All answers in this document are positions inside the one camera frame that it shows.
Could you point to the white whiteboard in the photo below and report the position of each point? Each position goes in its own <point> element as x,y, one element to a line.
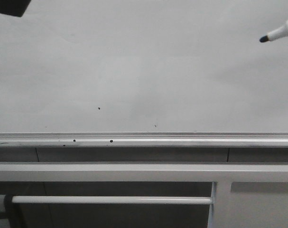
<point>144,73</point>

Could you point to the white whiteboard stand frame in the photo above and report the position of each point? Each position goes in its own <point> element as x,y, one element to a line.
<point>223,175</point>

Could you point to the white whiteboard marker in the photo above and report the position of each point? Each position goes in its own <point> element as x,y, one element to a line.
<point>278,33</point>

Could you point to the white horizontal stand rod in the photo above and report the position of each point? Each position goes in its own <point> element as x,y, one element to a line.
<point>111,200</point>

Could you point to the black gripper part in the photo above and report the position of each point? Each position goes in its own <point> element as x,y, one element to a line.
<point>14,8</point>

